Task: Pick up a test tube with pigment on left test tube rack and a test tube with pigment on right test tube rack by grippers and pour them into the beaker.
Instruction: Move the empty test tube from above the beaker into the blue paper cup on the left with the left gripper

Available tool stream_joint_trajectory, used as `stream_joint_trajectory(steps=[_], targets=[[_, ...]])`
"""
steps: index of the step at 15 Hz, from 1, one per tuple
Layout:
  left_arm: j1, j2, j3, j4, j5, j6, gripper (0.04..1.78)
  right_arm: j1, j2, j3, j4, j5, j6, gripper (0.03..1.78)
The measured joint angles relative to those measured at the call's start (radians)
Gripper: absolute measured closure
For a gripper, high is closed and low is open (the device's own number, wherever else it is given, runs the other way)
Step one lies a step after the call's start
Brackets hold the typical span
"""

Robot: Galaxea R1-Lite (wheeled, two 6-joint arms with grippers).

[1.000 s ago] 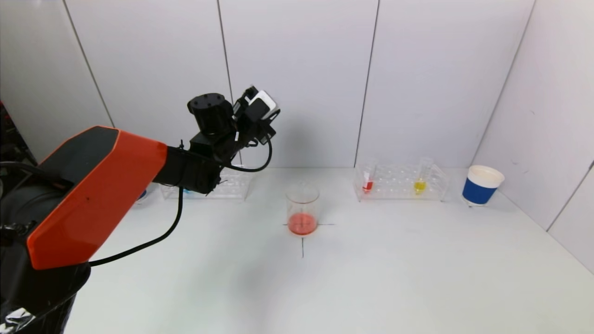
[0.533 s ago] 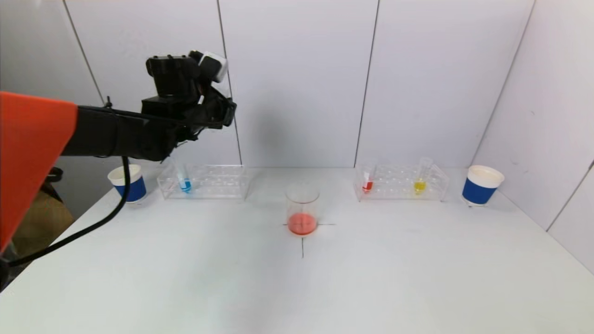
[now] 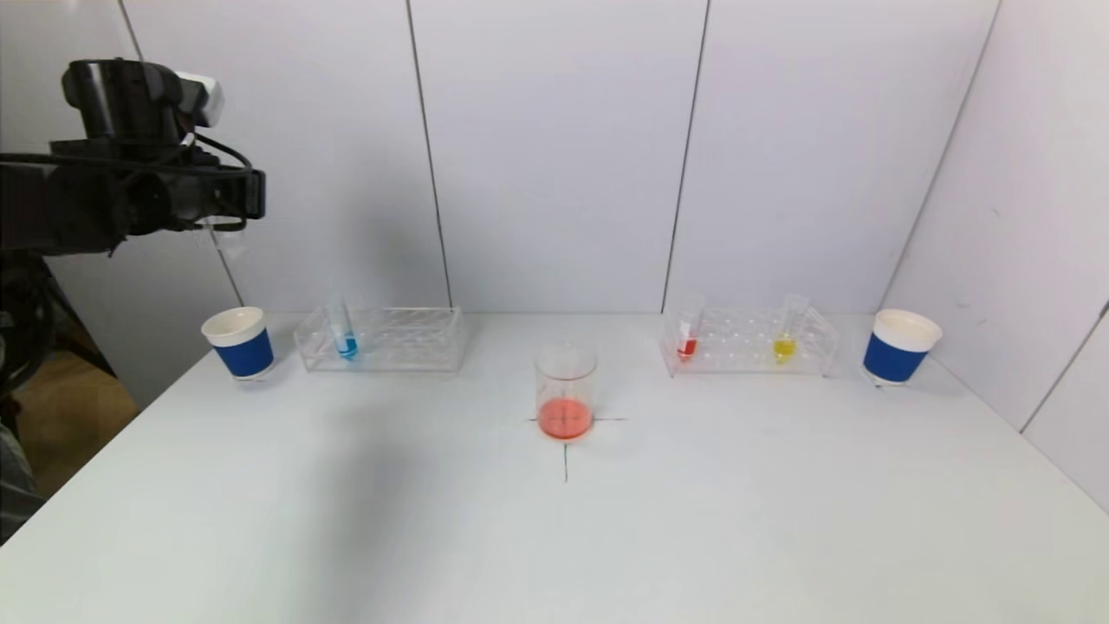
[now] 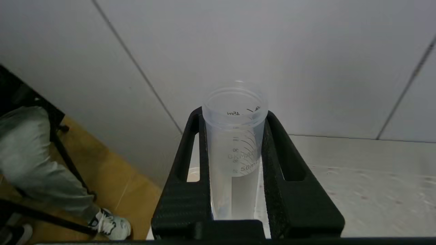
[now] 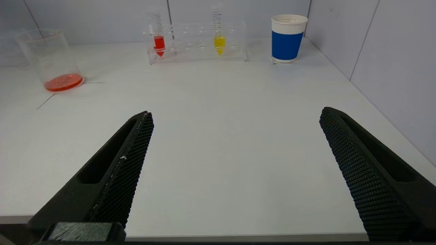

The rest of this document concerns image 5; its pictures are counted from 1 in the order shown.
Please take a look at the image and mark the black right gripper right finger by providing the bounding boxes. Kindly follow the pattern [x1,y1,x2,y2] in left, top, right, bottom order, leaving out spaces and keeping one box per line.
[319,107,436,242]

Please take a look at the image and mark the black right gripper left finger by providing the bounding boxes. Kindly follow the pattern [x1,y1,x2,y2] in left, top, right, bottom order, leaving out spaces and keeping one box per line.
[27,111,154,228]

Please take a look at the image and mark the clear glass beaker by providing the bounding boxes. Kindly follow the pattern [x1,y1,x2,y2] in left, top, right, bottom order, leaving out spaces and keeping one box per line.
[15,29,85,92]

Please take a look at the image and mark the test tube with red pigment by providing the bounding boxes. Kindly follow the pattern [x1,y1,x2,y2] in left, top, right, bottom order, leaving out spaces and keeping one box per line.
[148,12,167,58]

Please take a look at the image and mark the clear acrylic test tube rack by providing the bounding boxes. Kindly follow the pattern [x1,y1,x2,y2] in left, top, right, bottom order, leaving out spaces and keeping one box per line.
[143,21,248,65]

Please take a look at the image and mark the test tube with yellow pigment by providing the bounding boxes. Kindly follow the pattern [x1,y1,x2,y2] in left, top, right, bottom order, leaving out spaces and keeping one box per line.
[211,4,227,56]

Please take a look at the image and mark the white paper cup blue sleeve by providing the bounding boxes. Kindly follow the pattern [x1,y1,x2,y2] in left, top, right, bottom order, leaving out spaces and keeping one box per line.
[271,14,309,64]

